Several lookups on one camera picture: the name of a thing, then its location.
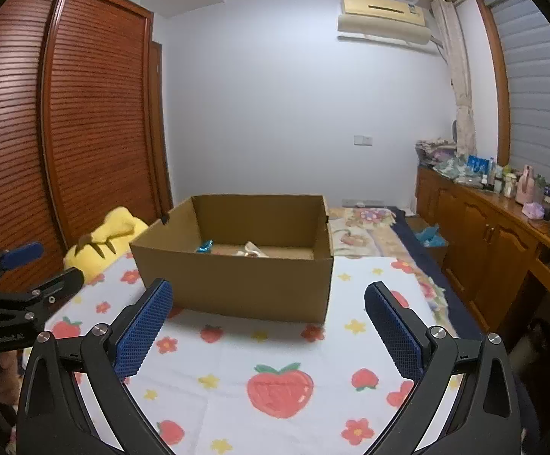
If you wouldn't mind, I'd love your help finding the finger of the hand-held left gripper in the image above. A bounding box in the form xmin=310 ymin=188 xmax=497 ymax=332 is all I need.
xmin=0 ymin=268 xmax=86 ymax=316
xmin=0 ymin=242 xmax=45 ymax=290

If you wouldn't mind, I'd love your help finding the pink bottle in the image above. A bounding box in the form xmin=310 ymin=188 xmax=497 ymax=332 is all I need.
xmin=516 ymin=165 xmax=537 ymax=204

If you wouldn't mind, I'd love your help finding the brown cardboard box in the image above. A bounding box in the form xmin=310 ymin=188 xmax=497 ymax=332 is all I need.
xmin=129 ymin=194 xmax=335 ymax=324

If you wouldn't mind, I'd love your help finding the wall air conditioner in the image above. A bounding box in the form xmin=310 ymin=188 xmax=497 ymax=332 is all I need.
xmin=336 ymin=0 xmax=441 ymax=53

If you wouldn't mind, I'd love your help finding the folded cloth pile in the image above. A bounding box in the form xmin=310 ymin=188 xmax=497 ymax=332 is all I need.
xmin=416 ymin=138 xmax=470 ymax=182

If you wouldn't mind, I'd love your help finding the beige floral curtain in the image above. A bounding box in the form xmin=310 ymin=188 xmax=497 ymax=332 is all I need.
xmin=431 ymin=0 xmax=477 ymax=158

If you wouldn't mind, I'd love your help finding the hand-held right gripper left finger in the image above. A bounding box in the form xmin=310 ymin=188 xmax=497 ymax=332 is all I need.
xmin=16 ymin=278 xmax=175 ymax=455

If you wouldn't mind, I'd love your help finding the blue plastic bag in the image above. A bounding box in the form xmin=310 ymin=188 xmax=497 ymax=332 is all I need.
xmin=414 ymin=225 xmax=448 ymax=248

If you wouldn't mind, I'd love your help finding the wooden slatted wardrobe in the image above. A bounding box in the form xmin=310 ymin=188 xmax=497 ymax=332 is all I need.
xmin=0 ymin=0 xmax=174 ymax=271

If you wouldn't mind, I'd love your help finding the grey window blind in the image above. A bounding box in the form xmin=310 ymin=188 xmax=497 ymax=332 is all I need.
xmin=486 ymin=0 xmax=550 ymax=191

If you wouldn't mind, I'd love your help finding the yellow plush toy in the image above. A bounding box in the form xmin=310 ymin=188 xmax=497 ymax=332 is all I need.
xmin=63 ymin=206 xmax=150 ymax=278

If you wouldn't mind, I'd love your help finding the wooden sideboard cabinet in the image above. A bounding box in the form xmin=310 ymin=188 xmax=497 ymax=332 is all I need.
xmin=414 ymin=166 xmax=550 ymax=342

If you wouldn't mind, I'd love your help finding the blue wipes packet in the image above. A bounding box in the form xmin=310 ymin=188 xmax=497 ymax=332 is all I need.
xmin=467 ymin=154 xmax=492 ymax=176

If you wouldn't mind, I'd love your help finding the floral bed quilt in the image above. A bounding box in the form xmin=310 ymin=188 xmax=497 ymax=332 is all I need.
xmin=327 ymin=205 xmax=460 ymax=337

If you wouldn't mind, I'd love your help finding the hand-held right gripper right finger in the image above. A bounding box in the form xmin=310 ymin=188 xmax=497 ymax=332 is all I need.
xmin=365 ymin=282 xmax=524 ymax=455

